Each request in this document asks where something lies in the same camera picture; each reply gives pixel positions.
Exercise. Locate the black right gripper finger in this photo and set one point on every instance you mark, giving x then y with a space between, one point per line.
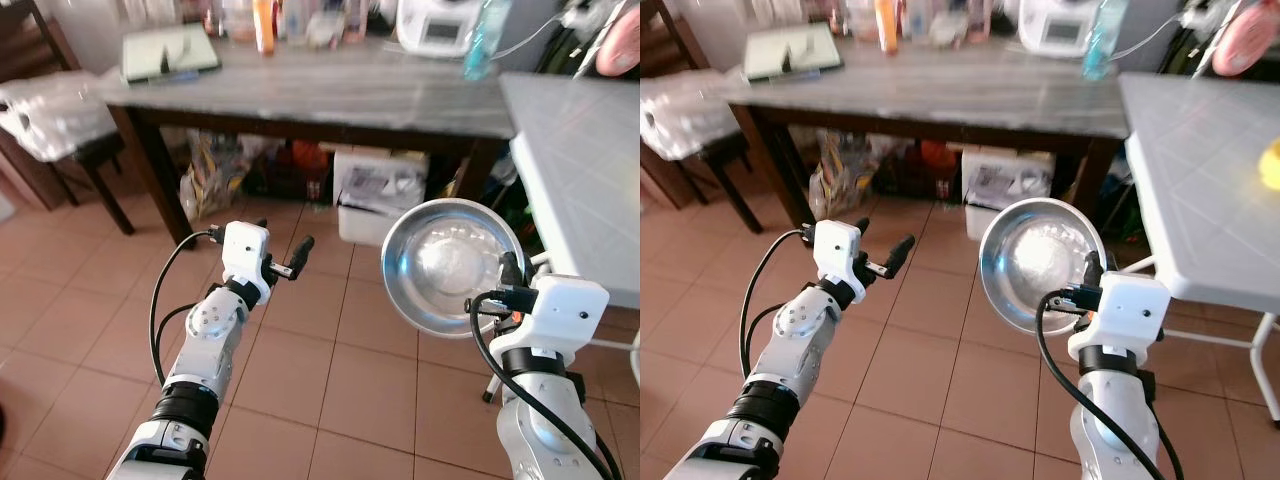
512 270
1094 270

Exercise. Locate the steel bowl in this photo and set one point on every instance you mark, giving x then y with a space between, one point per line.
1035 260
440 260

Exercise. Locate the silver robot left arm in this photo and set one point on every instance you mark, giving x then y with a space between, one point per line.
795 340
205 340

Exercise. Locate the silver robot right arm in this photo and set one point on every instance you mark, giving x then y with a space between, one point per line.
1105 425
540 425

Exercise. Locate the patterned shopping bag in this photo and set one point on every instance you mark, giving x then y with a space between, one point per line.
215 180
842 178

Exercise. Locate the red bag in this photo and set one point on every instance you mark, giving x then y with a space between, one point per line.
934 160
310 160

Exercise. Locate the white cardboard box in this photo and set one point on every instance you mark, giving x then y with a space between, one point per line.
1008 188
380 190

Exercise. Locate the white plastic table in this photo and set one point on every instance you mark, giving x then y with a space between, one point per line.
590 160
1200 170

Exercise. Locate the dark table with marble top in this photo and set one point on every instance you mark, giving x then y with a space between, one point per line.
930 95
320 95

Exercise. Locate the dark wooden chair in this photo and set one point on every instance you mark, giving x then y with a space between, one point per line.
95 152
722 152

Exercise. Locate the orange bottle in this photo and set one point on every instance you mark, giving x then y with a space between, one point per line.
264 28
886 28

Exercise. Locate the yellow object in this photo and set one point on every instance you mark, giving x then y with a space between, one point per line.
1272 165

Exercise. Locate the clear plastic bag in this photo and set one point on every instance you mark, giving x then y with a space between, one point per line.
55 115
685 115

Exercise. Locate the teal water bottle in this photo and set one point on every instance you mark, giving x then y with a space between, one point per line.
486 45
1104 45

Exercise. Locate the black bag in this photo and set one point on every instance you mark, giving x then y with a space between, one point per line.
565 45
1190 45

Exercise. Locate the white kitchen appliance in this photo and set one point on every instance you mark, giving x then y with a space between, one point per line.
437 28
1055 28

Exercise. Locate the pink round object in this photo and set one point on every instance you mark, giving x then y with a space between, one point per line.
622 45
1248 40

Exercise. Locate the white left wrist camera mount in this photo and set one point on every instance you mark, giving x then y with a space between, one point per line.
838 256
245 258

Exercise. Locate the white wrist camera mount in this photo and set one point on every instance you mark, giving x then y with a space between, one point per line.
562 315
1122 315
838 256
245 258

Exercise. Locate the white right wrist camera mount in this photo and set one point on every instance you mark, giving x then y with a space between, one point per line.
1122 315
562 315

